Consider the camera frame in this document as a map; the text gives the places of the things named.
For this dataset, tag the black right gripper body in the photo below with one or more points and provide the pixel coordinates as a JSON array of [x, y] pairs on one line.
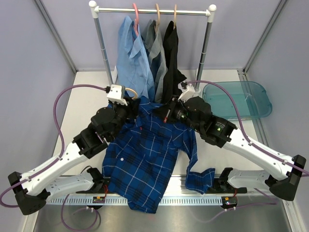
[[177, 112]]

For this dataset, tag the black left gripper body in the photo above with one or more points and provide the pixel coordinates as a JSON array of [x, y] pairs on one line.
[[124, 111]]

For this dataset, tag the beige hanger of plaid shirt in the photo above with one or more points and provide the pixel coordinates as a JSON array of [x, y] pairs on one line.
[[135, 95]]

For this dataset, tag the blue plaid shirt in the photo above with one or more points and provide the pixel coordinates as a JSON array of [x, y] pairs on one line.
[[141, 160]]

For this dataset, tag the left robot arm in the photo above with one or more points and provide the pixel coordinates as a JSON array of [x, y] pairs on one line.
[[44, 183]]

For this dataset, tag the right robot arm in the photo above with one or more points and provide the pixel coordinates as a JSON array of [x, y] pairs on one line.
[[280, 174]]

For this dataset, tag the black shirt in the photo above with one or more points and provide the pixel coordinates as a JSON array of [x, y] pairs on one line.
[[173, 76]]

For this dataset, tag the light blue shirt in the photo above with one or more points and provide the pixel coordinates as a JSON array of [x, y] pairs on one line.
[[132, 65]]

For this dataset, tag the grey shirt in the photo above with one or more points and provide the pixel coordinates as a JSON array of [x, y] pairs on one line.
[[153, 43]]

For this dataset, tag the beige hanger with grey shirt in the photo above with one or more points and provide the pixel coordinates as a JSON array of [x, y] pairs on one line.
[[157, 24]]

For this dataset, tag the pink plastic hanger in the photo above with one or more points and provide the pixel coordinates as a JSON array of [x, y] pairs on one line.
[[136, 20]]

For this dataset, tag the beige hanger with black shirt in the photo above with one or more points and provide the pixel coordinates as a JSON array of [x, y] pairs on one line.
[[175, 17]]

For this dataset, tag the teal transparent plastic tray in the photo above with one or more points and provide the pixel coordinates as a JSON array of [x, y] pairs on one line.
[[250, 97]]

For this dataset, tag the white and chrome clothes rack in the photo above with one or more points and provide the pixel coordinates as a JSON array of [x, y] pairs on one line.
[[208, 13]]

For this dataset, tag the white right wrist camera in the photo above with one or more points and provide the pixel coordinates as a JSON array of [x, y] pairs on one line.
[[188, 91]]

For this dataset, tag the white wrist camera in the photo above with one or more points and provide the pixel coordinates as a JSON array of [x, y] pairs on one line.
[[188, 91], [115, 94]]

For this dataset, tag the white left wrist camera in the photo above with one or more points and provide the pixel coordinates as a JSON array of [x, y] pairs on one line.
[[115, 94]]

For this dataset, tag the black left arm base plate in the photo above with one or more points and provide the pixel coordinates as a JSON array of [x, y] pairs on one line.
[[96, 189]]

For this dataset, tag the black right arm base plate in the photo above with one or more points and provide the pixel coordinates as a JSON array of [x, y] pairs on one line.
[[222, 187]]

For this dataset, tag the light blue slotted cable duct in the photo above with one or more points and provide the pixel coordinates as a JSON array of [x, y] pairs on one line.
[[166, 200]]

